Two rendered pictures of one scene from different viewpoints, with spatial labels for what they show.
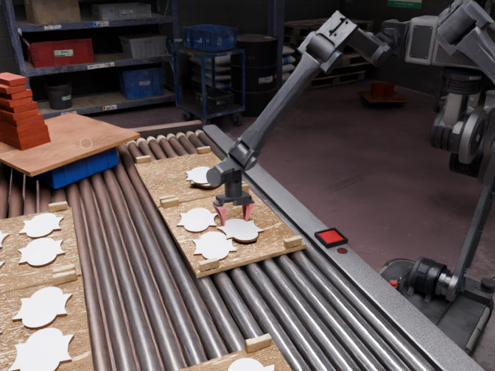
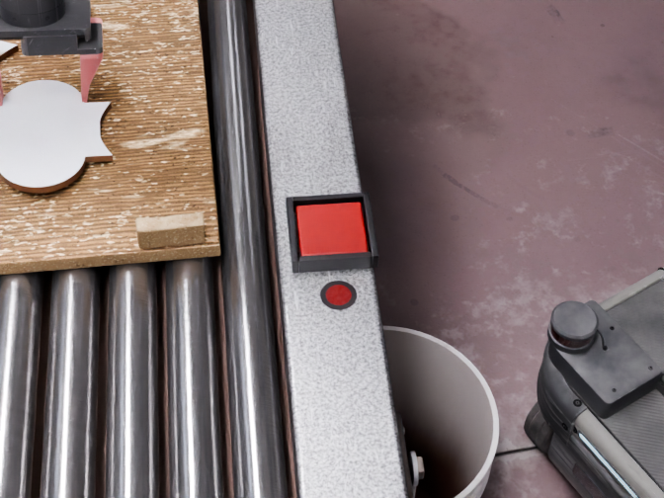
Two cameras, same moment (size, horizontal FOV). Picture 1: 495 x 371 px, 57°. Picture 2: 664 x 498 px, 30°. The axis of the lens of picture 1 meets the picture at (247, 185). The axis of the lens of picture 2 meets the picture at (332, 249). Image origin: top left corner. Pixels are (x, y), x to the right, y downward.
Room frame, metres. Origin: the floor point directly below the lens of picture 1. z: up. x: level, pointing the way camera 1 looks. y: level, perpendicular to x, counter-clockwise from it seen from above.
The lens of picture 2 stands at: (0.52, -0.46, 1.77)
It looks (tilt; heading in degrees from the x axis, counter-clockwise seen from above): 51 degrees down; 16
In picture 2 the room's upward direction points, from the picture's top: 2 degrees clockwise
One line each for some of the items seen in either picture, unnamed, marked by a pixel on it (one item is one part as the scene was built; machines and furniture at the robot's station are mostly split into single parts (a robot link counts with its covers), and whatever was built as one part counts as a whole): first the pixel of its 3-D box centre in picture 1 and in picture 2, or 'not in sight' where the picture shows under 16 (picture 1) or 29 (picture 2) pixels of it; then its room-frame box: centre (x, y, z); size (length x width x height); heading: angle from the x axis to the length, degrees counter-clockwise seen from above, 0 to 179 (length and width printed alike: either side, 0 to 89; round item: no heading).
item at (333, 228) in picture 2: (331, 238); (331, 232); (1.21, -0.26, 0.92); 0.06 x 0.06 x 0.01; 23
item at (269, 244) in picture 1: (227, 226); (25, 103); (1.26, 0.07, 0.93); 0.41 x 0.35 x 0.02; 25
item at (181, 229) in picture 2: (292, 241); (170, 230); (1.14, -0.14, 0.95); 0.06 x 0.02 x 0.03; 115
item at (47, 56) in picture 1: (60, 50); not in sight; (5.34, 2.15, 0.78); 0.66 x 0.45 x 0.28; 120
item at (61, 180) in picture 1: (65, 156); not in sight; (1.75, 0.76, 0.97); 0.31 x 0.31 x 0.10; 53
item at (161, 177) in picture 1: (188, 177); not in sight; (1.64, 0.24, 0.93); 0.41 x 0.35 x 0.02; 24
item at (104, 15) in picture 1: (121, 11); not in sight; (5.69, 1.48, 1.16); 0.60 x 0.40 x 0.15; 123
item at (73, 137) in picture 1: (54, 139); not in sight; (1.80, 0.81, 1.03); 0.50 x 0.50 x 0.02; 53
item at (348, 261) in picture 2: (331, 237); (331, 231); (1.21, -0.26, 0.92); 0.08 x 0.08 x 0.02; 23
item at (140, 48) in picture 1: (143, 45); not in sight; (5.81, 1.29, 0.76); 0.50 x 0.36 x 0.24; 126
